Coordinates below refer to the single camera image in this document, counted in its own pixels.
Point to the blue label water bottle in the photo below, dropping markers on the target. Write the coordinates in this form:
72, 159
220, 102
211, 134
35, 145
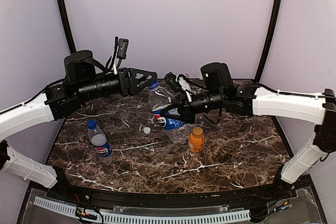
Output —
160, 99

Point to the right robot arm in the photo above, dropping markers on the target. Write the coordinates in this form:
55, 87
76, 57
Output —
259, 100

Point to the orange juice bottle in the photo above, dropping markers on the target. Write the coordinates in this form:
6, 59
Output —
196, 140

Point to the white slotted cable duct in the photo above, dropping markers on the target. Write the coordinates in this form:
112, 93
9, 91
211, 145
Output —
122, 214

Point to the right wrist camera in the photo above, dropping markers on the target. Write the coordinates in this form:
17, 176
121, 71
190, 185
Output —
179, 84

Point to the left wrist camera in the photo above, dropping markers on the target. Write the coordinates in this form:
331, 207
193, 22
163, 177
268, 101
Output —
119, 54

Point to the white bottle cap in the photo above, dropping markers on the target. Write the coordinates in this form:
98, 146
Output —
146, 130

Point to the black front rail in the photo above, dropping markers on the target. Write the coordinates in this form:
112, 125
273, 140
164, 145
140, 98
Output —
251, 197

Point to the left black frame post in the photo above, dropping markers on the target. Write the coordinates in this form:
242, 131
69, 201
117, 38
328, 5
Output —
66, 25

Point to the black frame post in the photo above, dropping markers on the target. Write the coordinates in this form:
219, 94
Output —
268, 40
66, 25

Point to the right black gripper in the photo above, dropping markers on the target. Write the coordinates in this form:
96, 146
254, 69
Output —
184, 109

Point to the right black frame post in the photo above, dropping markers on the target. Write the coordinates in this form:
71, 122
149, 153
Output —
268, 40

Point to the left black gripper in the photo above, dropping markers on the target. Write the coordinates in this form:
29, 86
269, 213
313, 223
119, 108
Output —
129, 84

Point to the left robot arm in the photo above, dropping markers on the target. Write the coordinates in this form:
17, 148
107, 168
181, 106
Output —
86, 79

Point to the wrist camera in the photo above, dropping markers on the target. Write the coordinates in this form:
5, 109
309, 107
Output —
179, 84
119, 54

